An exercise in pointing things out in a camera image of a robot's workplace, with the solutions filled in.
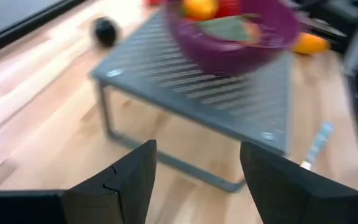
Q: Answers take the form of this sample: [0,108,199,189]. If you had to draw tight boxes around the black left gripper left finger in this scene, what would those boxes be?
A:
[0,139,158,224]

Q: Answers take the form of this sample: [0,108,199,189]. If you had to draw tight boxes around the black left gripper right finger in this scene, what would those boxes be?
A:
[239,141,358,224]

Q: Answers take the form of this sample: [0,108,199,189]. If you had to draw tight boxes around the black plum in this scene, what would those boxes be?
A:
[91,16,120,48]

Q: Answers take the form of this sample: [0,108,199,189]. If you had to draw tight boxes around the orange tangerine with leaves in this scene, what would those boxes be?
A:
[197,13,262,45]

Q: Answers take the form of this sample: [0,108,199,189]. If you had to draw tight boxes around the red strawberry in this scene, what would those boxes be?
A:
[215,0,241,19]

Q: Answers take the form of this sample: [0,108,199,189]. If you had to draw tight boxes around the yellow red peach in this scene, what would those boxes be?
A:
[181,0,221,22]

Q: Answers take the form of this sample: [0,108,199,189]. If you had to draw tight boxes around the grey perforated metal shelf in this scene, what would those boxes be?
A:
[89,10,293,194]

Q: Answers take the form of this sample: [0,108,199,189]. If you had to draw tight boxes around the orange mango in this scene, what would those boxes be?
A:
[291,32,331,56]

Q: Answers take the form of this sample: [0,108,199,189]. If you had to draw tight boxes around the purple plastic colander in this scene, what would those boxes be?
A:
[164,0,301,77]

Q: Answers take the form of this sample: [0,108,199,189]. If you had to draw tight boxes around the knife with teal white handle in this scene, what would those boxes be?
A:
[299,121,336,171]

